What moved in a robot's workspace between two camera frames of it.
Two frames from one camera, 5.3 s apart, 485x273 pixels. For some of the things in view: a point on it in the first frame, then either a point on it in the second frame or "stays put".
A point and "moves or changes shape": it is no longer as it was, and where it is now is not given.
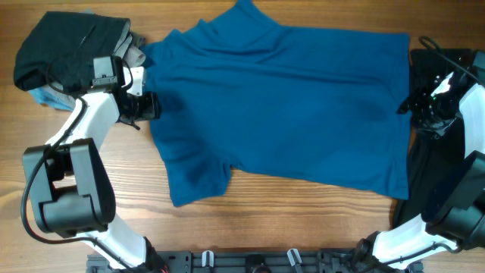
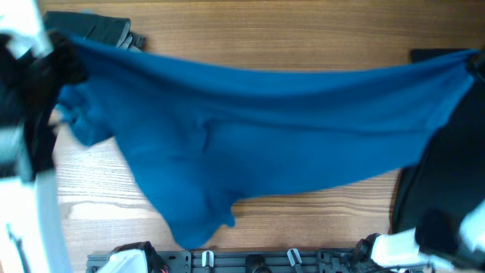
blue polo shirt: x=317 y=108 moves or changes shape
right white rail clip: x=290 y=256 stays put
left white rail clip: x=204 y=258 stays put
